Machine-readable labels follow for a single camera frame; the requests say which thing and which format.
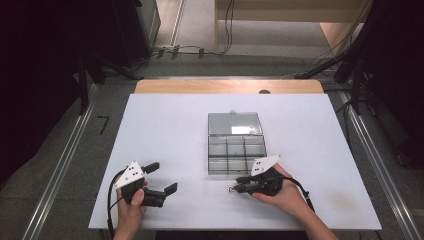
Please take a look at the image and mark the person's left hand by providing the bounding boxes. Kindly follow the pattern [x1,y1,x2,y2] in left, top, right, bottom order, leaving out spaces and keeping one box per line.
[114,175,150,225]

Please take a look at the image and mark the hand-held gripper cable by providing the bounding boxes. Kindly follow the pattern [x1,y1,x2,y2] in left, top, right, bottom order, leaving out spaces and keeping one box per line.
[281,175,316,213]
[106,169,127,240]

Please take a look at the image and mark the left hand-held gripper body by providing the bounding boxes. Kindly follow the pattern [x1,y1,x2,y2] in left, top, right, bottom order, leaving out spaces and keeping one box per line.
[113,161,167,209]

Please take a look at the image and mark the person's right hand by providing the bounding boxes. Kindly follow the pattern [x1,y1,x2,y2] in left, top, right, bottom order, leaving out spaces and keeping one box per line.
[251,163,310,222]

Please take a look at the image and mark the right hand-held gripper cable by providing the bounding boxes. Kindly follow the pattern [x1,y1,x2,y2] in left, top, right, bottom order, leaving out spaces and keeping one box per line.
[281,175,316,213]

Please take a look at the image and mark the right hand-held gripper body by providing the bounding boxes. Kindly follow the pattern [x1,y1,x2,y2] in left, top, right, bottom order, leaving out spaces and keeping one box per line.
[248,154,285,197]

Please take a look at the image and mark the wooden table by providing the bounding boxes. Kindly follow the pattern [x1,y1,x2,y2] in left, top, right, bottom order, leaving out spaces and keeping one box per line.
[134,79,325,95]

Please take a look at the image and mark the metal floor rail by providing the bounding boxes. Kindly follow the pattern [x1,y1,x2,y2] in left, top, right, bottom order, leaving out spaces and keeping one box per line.
[335,89,424,240]
[20,83,98,240]

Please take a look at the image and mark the left hand-held gripper cable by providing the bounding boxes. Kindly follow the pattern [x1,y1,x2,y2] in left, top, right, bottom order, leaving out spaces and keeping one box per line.
[106,169,127,240]

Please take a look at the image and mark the clear grey compartment box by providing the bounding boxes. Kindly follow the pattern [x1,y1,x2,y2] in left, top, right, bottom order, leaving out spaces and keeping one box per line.
[207,110,268,176]

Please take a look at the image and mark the floor cables with plugs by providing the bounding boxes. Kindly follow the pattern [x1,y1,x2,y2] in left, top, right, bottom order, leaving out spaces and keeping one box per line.
[151,44,231,61]

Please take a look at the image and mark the black metal stand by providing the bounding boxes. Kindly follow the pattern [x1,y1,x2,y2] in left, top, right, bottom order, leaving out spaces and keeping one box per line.
[293,0,384,116]
[75,49,145,116]

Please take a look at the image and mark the black hanging cable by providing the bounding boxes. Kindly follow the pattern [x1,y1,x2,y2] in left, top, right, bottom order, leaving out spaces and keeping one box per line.
[221,0,235,55]

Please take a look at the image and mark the black cabinet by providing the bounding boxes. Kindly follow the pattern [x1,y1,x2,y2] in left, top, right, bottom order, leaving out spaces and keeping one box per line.
[111,0,162,68]

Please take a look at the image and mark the wooden bench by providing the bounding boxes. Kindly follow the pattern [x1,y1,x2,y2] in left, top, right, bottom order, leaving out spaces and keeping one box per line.
[214,0,369,56]

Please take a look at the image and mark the dark curtain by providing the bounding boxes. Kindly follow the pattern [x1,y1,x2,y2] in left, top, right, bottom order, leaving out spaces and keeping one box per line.
[0,0,116,188]
[359,0,424,169]

